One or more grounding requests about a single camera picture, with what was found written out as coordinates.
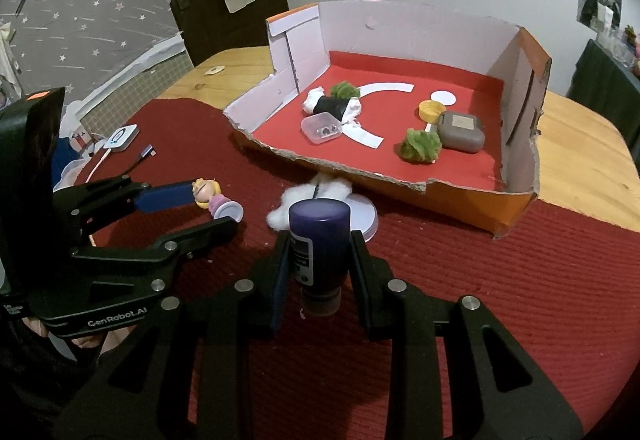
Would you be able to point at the white round lid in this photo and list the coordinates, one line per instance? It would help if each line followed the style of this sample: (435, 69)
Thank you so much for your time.
(365, 217)

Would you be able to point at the grey plastic case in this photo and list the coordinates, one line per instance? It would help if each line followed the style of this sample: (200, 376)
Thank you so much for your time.
(462, 132)

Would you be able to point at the person's left hand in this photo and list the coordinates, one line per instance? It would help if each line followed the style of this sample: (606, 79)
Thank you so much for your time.
(100, 340)

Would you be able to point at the black and white plush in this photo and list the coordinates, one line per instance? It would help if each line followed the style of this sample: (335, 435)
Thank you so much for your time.
(330, 106)

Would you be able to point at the dark green side table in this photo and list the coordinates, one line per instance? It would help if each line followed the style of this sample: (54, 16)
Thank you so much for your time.
(605, 85)

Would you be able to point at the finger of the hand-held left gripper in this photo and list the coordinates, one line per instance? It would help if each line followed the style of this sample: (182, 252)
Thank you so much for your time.
(200, 235)
(165, 195)

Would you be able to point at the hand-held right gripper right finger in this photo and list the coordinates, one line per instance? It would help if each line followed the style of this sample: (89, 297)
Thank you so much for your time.
(362, 280)

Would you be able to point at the blonde doll figure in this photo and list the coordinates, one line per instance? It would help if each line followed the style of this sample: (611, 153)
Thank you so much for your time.
(215, 200)

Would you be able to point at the blue and red packet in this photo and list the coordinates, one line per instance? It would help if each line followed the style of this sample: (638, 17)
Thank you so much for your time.
(70, 152)

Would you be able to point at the orange cardboard box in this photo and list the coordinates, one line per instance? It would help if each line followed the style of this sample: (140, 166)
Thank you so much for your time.
(480, 205)

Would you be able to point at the grey star-printed blanket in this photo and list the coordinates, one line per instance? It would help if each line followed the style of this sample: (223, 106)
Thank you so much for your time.
(90, 35)

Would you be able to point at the cluster of small figurines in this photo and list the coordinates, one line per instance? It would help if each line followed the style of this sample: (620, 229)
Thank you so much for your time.
(622, 45)

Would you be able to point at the small clear plastic container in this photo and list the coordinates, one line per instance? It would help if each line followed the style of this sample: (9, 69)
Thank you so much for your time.
(322, 127)

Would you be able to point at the yellow bottle cap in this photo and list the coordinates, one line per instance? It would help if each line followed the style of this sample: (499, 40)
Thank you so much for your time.
(431, 110)

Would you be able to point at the red ribbed table mat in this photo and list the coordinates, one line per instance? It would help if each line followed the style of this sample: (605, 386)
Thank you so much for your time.
(525, 300)

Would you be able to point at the green fuzzy ball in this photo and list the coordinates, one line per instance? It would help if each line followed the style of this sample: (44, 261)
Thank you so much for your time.
(420, 146)
(345, 89)

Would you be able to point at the small beige label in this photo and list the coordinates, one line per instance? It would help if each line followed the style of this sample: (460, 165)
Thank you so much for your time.
(215, 70)

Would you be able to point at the dark blue paint bottle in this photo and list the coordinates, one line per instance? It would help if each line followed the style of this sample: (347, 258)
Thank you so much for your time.
(322, 240)

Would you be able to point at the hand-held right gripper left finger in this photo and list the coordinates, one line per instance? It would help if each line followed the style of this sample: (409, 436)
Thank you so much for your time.
(277, 290)

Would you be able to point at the white cotton fluff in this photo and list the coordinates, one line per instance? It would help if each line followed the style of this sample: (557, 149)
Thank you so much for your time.
(300, 195)

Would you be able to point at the white square charger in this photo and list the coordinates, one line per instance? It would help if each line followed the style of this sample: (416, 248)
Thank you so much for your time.
(120, 137)

